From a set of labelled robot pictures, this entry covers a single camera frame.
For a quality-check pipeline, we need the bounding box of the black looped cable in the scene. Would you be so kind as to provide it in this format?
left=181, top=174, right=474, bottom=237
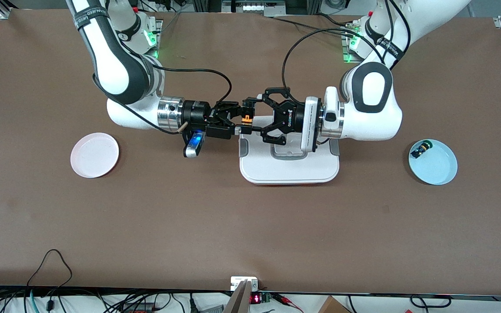
left=27, top=249, right=73, bottom=300

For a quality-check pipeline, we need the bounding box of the cardboard box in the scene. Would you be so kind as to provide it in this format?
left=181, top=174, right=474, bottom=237
left=318, top=296, right=352, bottom=313

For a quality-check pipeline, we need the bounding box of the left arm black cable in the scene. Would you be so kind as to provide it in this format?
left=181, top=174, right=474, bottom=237
left=281, top=0, right=408, bottom=94

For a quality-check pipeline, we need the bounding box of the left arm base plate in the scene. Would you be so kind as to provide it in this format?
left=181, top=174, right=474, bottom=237
left=341, top=24, right=390, bottom=64

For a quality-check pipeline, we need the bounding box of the orange push button switch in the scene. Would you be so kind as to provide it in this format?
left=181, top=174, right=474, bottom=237
left=240, top=107, right=255, bottom=129

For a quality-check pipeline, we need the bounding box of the white power strip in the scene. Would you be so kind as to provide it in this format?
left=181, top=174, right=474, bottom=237
left=222, top=0, right=286, bottom=17

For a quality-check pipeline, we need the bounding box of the pink round plate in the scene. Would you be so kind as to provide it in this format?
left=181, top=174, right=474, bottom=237
left=70, top=133, right=120, bottom=179

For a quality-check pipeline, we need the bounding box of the grey slanted bar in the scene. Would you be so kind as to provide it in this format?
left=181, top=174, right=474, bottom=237
left=224, top=280, right=252, bottom=313

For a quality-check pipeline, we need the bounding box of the black cable to arm base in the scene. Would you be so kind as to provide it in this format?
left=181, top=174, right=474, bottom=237
left=272, top=13, right=357, bottom=40

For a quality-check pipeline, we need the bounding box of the tangled black cable bundle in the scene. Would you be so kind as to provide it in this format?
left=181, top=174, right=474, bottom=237
left=0, top=285, right=234, bottom=313

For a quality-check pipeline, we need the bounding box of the white lidded container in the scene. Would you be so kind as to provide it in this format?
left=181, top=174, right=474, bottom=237
left=238, top=128, right=340, bottom=186

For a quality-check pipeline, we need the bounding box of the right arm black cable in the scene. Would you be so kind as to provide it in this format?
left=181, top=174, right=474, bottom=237
left=92, top=65, right=234, bottom=135

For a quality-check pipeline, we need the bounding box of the green push button switch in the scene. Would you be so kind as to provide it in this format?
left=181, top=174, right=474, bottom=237
left=411, top=140, right=434, bottom=158

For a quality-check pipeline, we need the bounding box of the thin black cable loop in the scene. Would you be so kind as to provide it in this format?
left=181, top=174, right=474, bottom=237
left=409, top=294, right=452, bottom=310

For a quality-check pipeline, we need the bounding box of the light blue round plate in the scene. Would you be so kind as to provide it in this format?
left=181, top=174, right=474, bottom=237
left=408, top=139, right=458, bottom=186

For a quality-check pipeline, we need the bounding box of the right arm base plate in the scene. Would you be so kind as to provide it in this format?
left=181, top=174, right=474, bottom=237
left=114, top=18, right=164, bottom=60

